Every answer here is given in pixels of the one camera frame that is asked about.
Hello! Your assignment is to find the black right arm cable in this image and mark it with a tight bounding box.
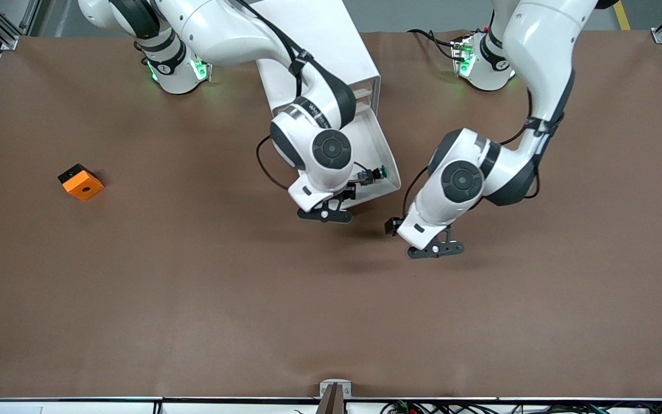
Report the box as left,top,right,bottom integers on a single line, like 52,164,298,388
232,0,311,191

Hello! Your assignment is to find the black base cable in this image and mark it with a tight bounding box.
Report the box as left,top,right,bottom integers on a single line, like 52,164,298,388
407,29,459,61

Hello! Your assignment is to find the brown table cover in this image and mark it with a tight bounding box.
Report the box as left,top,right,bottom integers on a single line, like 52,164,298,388
0,30,662,400

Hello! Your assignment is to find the grey metal bracket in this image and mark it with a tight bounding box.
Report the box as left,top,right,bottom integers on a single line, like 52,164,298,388
319,379,353,400

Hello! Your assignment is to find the orange and black block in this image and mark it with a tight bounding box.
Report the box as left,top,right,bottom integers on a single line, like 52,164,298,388
58,163,105,202

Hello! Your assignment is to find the green push button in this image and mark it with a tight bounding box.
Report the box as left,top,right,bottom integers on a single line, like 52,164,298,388
359,165,388,186

